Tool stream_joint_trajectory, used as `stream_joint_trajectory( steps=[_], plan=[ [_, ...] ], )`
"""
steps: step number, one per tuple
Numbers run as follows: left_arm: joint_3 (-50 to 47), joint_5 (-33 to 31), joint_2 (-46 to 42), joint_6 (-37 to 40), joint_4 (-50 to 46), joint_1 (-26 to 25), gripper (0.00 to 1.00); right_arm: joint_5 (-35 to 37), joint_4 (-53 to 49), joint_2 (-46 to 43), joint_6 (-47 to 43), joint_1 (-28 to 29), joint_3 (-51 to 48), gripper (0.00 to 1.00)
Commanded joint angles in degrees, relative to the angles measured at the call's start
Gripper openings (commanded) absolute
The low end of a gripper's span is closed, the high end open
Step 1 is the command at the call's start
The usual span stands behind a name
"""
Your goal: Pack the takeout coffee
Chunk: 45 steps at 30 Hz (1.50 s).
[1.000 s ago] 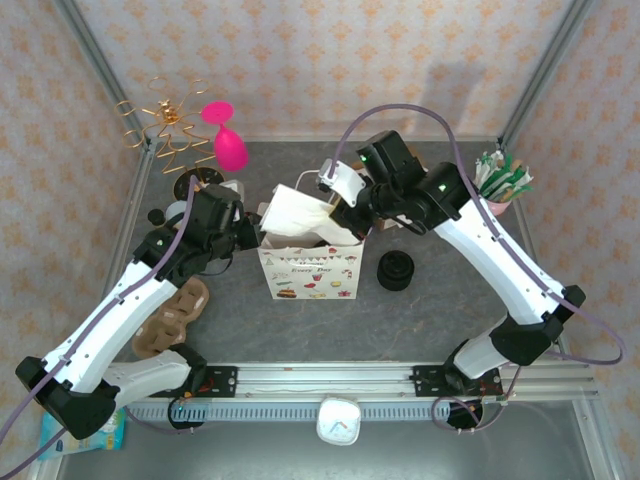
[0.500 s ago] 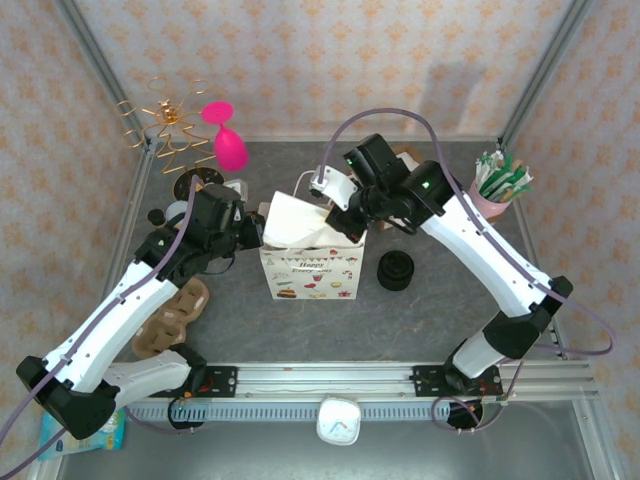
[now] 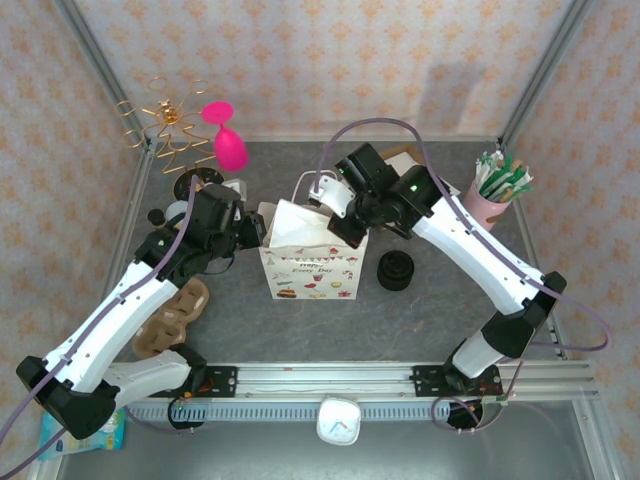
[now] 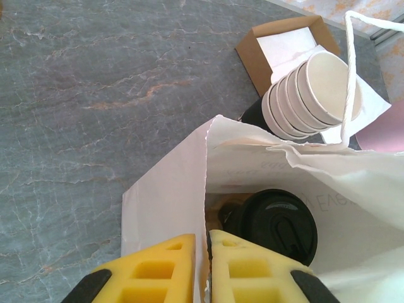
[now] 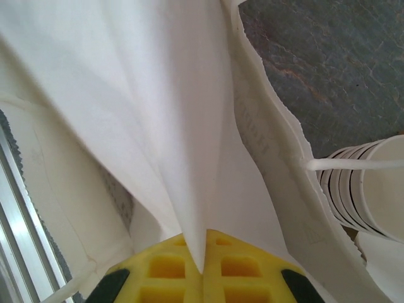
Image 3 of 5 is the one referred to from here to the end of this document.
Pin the white printed paper gift bag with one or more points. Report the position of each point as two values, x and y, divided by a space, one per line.
310 280

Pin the brown pulp cup carrier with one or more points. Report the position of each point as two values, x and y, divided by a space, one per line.
192 300

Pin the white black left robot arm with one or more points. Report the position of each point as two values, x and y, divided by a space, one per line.
110 315

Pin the white paper napkins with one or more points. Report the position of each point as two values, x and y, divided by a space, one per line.
402 161

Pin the small gold tin can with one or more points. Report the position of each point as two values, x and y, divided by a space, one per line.
174 210

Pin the brown cardboard napkin tray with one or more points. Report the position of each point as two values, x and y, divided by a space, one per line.
400 150

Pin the stack of black cup lids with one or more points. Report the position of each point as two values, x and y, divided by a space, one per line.
395 270

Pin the small dark bottle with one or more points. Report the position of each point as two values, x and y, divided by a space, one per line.
156 217

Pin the black gold round base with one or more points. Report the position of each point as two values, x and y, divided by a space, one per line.
185 186

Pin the pink wine glass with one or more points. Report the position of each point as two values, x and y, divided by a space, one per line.
231 150

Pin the green white stick packets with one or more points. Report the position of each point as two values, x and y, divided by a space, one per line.
505 180

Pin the white square desk timer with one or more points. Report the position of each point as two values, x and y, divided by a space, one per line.
337 420

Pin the blue wet wipes packet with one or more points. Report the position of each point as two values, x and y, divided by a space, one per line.
100 437

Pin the aluminium front rail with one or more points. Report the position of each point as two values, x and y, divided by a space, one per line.
325 380

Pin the aluminium frame post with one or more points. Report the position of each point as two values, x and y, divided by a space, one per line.
100 65
540 70

